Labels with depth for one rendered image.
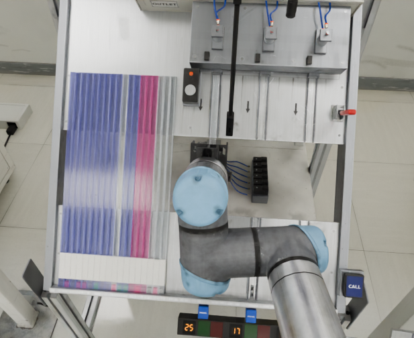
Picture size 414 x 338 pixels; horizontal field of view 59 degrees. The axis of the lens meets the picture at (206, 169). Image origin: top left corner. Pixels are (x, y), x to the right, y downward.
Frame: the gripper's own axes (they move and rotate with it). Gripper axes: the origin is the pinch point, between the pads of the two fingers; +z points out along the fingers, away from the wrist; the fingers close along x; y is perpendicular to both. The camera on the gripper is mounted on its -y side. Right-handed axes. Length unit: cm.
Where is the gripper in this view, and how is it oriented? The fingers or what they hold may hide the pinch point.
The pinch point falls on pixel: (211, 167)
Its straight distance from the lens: 84.2
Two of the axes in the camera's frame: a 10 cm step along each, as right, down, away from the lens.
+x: -10.0, -0.6, 0.5
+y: 0.4, -9.8, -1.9
